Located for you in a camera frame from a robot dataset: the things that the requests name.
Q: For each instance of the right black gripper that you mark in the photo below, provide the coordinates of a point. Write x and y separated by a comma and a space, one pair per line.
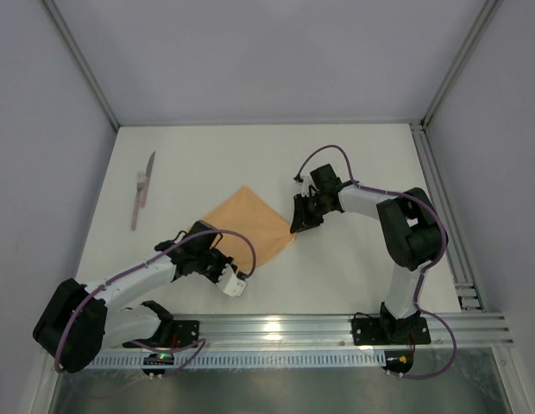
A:
304, 208

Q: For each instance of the right aluminium frame post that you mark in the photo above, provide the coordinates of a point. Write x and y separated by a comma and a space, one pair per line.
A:
476, 31

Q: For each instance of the left controller board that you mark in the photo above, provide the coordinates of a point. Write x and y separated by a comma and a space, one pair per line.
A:
155, 365

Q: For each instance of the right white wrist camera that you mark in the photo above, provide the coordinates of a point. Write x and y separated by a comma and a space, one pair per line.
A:
304, 182

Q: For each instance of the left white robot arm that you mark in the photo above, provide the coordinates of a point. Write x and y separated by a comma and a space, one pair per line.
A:
81, 319

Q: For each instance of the right side aluminium rail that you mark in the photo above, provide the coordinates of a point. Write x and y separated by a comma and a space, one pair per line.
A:
462, 271

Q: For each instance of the controller board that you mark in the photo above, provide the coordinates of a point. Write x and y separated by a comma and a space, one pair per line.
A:
398, 361
155, 365

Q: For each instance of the right controller board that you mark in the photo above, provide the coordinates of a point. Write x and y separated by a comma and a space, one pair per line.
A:
398, 361

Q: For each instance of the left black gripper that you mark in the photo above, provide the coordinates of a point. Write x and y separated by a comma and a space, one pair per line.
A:
211, 267

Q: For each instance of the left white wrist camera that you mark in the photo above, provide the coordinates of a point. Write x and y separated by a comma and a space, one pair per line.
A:
231, 283

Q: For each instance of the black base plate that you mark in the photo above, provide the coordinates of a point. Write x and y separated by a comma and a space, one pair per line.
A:
183, 332
385, 330

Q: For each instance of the aluminium rail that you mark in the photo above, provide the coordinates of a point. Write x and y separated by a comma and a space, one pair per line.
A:
462, 271
465, 329

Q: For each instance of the aluminium frame post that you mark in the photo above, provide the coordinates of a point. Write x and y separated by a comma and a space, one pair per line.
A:
53, 13
476, 31

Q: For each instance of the peach satin cloth napkin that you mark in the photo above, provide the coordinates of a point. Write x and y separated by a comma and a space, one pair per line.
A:
266, 232

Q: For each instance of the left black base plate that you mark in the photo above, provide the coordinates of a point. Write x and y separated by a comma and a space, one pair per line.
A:
183, 332

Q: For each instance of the left aluminium frame post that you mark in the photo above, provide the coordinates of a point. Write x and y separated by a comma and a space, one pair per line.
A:
53, 13

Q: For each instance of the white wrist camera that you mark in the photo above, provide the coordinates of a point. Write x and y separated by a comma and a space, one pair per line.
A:
304, 182
231, 283

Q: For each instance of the slotted cable duct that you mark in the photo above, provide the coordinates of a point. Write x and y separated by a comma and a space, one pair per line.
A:
243, 359

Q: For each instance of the front aluminium rail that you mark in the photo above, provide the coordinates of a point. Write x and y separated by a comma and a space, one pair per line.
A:
465, 329

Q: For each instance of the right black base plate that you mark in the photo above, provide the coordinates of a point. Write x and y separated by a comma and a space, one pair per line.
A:
385, 330

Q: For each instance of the pink handled table knife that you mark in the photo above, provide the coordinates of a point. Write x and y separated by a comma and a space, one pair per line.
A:
148, 173

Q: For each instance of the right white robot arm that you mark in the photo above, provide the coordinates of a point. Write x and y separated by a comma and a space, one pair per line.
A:
414, 237

